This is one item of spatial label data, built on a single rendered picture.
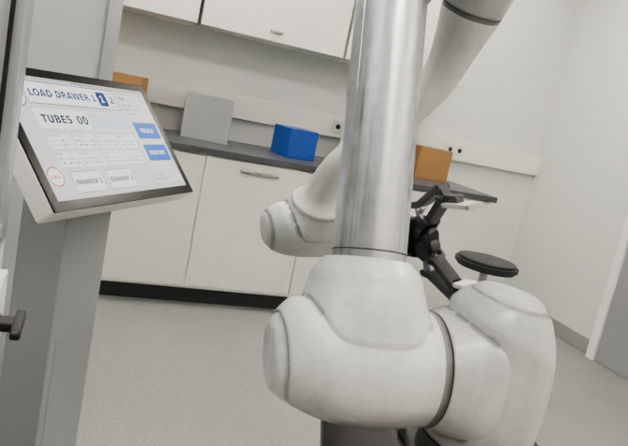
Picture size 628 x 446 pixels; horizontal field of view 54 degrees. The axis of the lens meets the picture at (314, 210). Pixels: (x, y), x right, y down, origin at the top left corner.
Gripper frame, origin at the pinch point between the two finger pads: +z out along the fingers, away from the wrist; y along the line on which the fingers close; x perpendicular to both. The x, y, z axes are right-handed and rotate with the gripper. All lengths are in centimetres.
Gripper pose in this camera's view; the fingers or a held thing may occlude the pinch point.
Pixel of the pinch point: (477, 248)
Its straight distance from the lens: 100.7
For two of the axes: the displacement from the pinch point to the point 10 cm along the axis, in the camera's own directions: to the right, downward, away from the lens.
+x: 8.9, -2.1, 4.0
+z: 4.2, 0.6, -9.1
